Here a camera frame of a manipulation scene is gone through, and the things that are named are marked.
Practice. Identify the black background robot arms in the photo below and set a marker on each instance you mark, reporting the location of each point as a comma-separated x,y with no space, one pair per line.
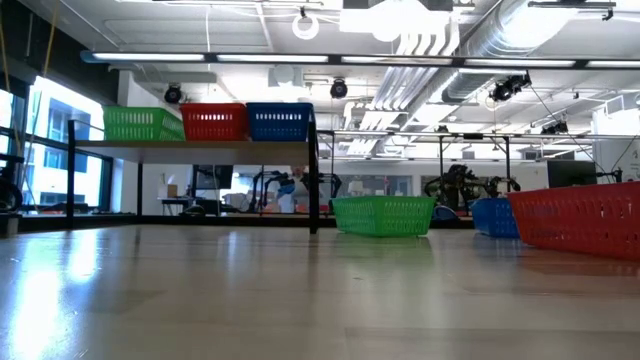
267,182
457,182

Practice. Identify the black ceiling camera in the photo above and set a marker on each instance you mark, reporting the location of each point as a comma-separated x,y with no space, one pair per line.
172,94
338,88
555,128
502,91

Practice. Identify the blue plastic basket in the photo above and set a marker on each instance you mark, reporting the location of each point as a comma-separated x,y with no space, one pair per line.
492,220
280,134
280,105

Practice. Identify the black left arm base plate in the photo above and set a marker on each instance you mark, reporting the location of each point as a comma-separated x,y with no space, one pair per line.
10,225

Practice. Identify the green plastic basket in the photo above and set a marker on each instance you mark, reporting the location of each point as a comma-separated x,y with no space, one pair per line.
135,125
382,202

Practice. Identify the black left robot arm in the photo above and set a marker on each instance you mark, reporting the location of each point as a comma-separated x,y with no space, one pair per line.
7,195

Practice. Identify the small cardboard box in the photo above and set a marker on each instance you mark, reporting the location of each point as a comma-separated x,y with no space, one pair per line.
172,191

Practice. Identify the black background rig frame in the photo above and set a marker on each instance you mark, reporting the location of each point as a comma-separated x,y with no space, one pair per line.
475,135

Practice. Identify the wooden shelf with black legs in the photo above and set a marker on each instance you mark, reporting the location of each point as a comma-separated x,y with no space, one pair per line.
200,151

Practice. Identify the black ceiling track fixture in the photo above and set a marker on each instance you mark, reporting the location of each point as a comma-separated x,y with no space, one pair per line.
570,4

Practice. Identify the black aluminium table frame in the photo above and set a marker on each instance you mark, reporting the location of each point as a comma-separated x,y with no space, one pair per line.
250,220

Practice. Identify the long ceiling light bar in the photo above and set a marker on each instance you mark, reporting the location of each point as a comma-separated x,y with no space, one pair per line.
280,58

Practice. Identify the silver ventilation duct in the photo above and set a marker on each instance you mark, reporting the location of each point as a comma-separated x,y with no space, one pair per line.
500,40

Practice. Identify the person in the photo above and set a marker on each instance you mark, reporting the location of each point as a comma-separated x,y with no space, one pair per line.
292,201

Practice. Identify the red plastic basket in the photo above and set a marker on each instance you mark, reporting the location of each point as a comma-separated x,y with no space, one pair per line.
215,106
215,134
575,195

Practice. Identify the black computer monitor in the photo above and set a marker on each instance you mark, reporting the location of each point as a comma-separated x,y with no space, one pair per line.
572,174
215,176

